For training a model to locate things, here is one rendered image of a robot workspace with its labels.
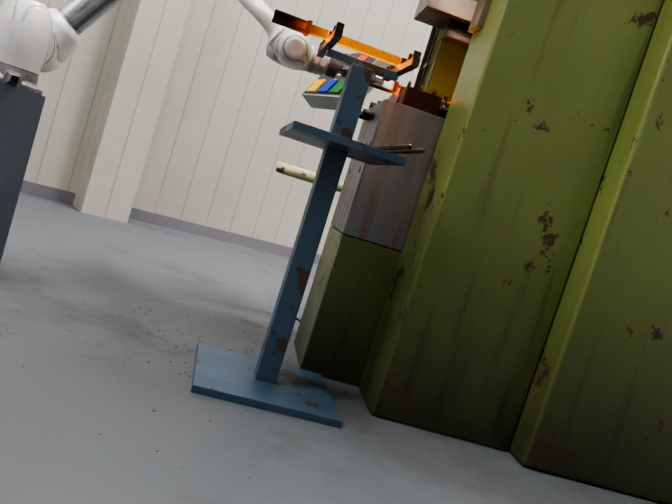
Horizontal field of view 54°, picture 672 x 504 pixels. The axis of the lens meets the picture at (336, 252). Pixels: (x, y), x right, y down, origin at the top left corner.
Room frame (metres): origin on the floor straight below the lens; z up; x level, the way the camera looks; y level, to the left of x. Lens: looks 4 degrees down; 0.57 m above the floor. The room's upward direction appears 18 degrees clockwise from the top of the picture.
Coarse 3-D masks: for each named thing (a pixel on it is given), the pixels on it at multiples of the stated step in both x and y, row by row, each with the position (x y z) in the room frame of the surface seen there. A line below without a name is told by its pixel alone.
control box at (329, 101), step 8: (352, 56) 2.94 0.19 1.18; (368, 56) 2.82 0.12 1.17; (344, 64) 2.93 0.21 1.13; (376, 64) 2.75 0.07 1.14; (384, 64) 2.77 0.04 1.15; (368, 88) 2.75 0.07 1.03; (304, 96) 2.96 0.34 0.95; (312, 96) 2.90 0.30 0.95; (320, 96) 2.83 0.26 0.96; (328, 96) 2.77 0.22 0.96; (336, 96) 2.72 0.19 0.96; (312, 104) 2.97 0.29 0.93; (320, 104) 2.90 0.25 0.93; (328, 104) 2.83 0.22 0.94; (336, 104) 2.77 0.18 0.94
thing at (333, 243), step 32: (352, 256) 2.13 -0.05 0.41; (384, 256) 2.14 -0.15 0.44; (320, 288) 2.23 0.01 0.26; (352, 288) 2.13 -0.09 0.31; (384, 288) 2.15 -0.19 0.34; (320, 320) 2.12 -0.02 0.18; (352, 320) 2.14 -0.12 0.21; (320, 352) 2.13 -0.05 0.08; (352, 352) 2.14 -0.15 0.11; (352, 384) 2.15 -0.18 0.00
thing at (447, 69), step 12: (444, 48) 2.55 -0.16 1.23; (456, 48) 2.56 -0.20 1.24; (432, 60) 2.62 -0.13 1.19; (444, 60) 2.55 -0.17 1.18; (456, 60) 2.56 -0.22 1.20; (444, 72) 2.56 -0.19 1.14; (456, 72) 2.56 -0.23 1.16; (432, 84) 2.55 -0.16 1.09; (444, 84) 2.56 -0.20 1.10; (444, 96) 2.56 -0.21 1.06
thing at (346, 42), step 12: (276, 12) 1.80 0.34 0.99; (288, 24) 1.80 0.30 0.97; (300, 24) 1.81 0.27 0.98; (312, 24) 1.81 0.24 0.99; (324, 36) 1.82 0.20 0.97; (348, 48) 1.86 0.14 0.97; (360, 48) 1.84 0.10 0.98; (372, 48) 1.85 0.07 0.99; (384, 60) 1.87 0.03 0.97; (396, 60) 1.86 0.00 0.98
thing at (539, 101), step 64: (512, 0) 1.89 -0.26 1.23; (576, 0) 1.91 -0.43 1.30; (640, 0) 1.94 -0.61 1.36; (512, 64) 1.90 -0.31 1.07; (576, 64) 1.92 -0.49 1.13; (640, 64) 1.95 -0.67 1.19; (448, 128) 2.06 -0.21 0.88; (512, 128) 1.91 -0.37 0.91; (576, 128) 1.93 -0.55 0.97; (448, 192) 1.89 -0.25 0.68; (512, 192) 1.91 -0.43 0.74; (576, 192) 1.94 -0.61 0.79; (448, 256) 1.90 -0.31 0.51; (512, 256) 1.92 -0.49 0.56; (384, 320) 2.08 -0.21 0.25; (448, 320) 1.91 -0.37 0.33; (512, 320) 1.93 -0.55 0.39; (384, 384) 1.89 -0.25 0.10; (448, 384) 1.91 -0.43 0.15; (512, 384) 1.94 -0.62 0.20
